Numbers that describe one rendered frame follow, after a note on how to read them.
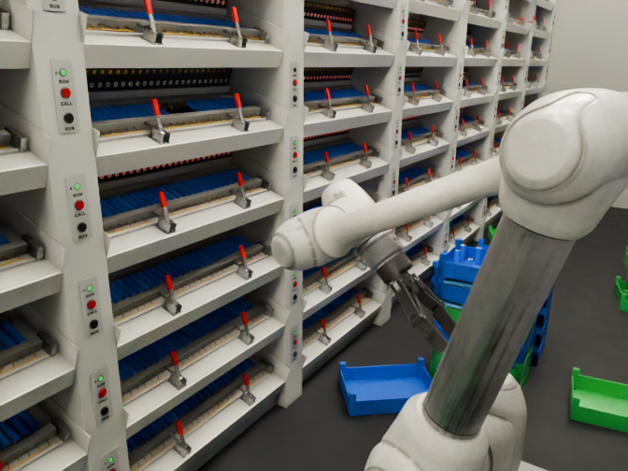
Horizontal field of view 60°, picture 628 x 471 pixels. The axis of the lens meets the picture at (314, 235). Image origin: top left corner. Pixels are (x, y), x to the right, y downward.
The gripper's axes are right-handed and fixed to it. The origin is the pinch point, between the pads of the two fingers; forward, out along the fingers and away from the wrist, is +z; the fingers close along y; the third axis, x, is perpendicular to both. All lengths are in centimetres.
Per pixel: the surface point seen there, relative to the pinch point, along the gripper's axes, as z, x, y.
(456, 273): -11, 4, 66
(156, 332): -38, 49, -18
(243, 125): -70, 10, 3
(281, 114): -72, 5, 19
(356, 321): -20, 51, 86
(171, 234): -53, 32, -17
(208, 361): -30, 58, 4
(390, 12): -100, -33, 79
